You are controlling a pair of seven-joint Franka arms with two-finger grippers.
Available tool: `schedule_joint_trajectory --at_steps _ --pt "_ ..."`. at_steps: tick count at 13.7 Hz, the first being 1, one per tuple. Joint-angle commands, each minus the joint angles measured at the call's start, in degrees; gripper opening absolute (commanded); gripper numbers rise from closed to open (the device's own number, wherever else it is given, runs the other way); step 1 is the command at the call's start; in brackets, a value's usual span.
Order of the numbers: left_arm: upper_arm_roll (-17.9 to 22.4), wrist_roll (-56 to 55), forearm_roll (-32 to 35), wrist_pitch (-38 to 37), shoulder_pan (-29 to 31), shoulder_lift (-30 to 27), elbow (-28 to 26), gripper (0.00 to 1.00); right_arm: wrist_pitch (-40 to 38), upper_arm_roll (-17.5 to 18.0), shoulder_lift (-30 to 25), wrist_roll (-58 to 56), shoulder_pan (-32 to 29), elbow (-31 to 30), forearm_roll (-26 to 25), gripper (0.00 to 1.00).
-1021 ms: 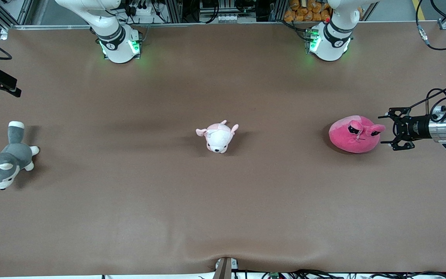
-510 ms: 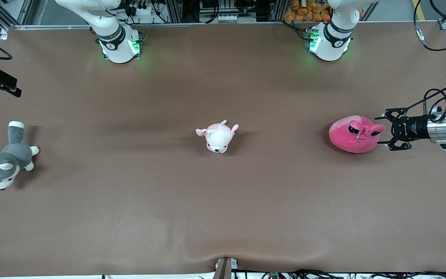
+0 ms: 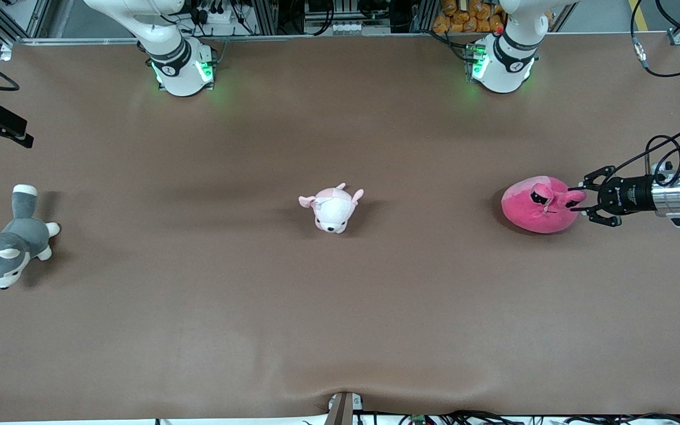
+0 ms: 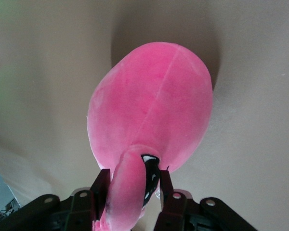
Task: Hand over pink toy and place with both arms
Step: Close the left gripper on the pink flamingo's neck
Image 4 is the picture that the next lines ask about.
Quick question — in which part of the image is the round hot pink plush toy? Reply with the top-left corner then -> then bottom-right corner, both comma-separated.
86,41 -> 214,231

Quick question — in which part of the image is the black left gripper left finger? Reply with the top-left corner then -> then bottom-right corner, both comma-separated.
0,169 -> 111,231

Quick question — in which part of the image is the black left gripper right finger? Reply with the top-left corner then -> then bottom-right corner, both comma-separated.
154,170 -> 258,231

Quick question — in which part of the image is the brown table mat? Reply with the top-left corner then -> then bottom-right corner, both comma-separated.
0,0 -> 289,231

